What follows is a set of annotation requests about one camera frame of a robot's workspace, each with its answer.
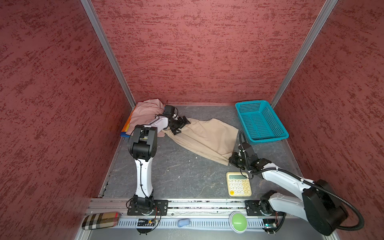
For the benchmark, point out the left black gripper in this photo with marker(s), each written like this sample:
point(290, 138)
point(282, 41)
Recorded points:
point(181, 124)

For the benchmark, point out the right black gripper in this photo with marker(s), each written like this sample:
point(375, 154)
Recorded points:
point(232, 159)

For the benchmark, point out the pink shorts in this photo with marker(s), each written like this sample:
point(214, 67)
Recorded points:
point(145, 112)

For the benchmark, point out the teal plastic basket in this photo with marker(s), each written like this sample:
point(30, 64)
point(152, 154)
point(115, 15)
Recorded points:
point(260, 122)

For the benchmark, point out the beige shorts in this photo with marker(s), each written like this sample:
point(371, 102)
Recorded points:
point(212, 139)

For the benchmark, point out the rainbow striped shorts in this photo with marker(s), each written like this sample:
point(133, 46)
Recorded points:
point(125, 131)

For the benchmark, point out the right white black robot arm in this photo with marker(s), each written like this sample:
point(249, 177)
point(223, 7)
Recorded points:
point(310, 201)

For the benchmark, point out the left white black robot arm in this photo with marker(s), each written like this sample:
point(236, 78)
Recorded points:
point(143, 145)

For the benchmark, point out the cream yellow calculator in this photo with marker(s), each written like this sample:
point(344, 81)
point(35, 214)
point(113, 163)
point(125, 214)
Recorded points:
point(238, 184)

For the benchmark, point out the green round push button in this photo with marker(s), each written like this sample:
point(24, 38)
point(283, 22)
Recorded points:
point(238, 222)

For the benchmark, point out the right small circuit board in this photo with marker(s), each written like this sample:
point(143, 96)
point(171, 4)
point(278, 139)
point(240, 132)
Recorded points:
point(270, 226)

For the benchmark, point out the small circuit board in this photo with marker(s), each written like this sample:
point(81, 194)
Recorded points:
point(270, 226)
point(145, 226)

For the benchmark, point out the black remote device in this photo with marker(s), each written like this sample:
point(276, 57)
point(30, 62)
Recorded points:
point(306, 215)

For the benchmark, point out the small blue grey eraser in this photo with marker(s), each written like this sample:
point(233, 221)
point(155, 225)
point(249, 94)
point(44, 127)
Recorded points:
point(183, 222)

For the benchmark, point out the left small circuit board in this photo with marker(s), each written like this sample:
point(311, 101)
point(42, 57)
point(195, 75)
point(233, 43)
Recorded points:
point(145, 226)

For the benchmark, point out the plaid glasses case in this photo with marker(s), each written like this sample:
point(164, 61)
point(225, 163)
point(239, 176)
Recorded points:
point(101, 221)

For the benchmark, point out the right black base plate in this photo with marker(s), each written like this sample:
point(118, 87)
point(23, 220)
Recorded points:
point(260, 208)

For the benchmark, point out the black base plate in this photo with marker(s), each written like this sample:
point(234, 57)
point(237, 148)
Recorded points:
point(260, 208)
point(162, 207)

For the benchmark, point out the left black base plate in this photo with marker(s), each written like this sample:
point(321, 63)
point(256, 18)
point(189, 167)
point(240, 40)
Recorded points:
point(162, 207)

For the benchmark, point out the aluminium front rail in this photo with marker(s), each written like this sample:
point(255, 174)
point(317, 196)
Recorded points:
point(209, 221)

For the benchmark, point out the right aluminium corner post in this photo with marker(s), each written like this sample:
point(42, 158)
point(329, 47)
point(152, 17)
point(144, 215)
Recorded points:
point(319, 22)

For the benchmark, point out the aluminium corner post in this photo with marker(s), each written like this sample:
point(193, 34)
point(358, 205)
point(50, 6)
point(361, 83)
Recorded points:
point(319, 22)
point(97, 26)

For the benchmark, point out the left aluminium corner post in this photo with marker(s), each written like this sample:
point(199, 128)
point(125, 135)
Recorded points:
point(97, 26)

